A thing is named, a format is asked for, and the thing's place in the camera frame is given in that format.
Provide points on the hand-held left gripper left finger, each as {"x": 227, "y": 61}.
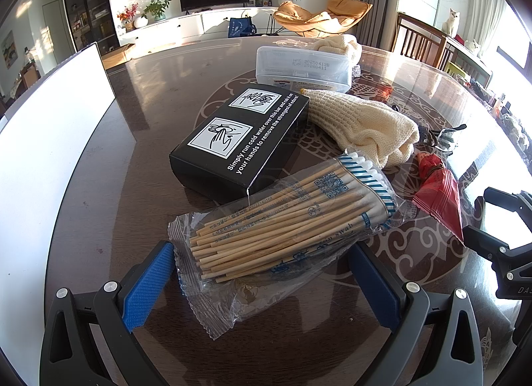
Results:
{"x": 149, "y": 282}

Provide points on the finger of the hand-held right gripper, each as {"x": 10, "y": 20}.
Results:
{"x": 511, "y": 201}
{"x": 486, "y": 240}

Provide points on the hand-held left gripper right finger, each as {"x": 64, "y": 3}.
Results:
{"x": 374, "y": 286}

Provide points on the red foil packet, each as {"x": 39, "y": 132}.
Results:
{"x": 440, "y": 195}

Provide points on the cotton swab pack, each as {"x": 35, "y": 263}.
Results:
{"x": 270, "y": 224}

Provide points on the white board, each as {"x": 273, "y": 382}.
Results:
{"x": 41, "y": 161}

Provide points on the black cardboard box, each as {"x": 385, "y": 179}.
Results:
{"x": 232, "y": 149}

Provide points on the cream knit glove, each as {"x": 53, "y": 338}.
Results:
{"x": 341, "y": 47}
{"x": 361, "y": 128}

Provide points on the white cat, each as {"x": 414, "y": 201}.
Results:
{"x": 451, "y": 22}
{"x": 473, "y": 47}

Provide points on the wooden chair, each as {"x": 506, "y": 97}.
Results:
{"x": 415, "y": 41}

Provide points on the flat cardboard box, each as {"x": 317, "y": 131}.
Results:
{"x": 118, "y": 55}

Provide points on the clear plastic box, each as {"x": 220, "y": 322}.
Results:
{"x": 299, "y": 66}

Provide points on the orange lounge chair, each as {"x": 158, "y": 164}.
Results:
{"x": 295, "y": 16}
{"x": 351, "y": 10}

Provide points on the white round vase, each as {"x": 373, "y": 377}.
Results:
{"x": 141, "y": 22}

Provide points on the white television cabinet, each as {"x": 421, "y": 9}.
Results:
{"x": 187, "y": 24}

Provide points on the red flower plant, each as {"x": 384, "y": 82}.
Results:
{"x": 126, "y": 16}

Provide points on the blue bag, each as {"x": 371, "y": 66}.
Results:
{"x": 241, "y": 27}

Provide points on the white door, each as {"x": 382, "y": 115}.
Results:
{"x": 55, "y": 28}

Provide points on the bushy green potted plant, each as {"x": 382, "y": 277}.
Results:
{"x": 158, "y": 8}

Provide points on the wall painting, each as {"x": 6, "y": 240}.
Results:
{"x": 9, "y": 49}

